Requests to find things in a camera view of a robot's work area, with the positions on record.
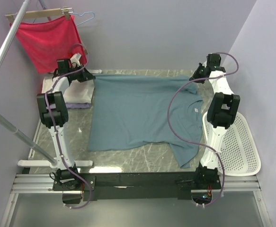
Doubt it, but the blue t shirt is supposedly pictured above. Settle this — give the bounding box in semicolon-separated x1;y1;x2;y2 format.
88;74;203;168

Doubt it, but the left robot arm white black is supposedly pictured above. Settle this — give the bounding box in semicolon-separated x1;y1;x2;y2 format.
37;59;95;172

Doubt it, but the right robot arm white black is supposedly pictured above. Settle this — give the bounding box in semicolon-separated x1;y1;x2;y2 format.
189;52;240;189

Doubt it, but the folded white t shirt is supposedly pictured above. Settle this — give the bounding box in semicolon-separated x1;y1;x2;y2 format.
41;77;95;104

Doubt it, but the red towel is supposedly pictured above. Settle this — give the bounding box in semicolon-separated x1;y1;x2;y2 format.
16;15;88;74

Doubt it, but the wooden clip hanger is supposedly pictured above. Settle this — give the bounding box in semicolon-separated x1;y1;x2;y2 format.
5;7;73;20

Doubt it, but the grey metal clothes rack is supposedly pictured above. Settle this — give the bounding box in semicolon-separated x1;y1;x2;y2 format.
0;0;102;168

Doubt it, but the black base beam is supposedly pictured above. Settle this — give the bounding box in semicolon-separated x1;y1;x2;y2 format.
53;172;221;201

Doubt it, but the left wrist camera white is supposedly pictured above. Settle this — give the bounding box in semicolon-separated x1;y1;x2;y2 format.
70;53;81;65

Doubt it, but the aluminium rail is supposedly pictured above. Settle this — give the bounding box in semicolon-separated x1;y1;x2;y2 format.
10;174;261;193

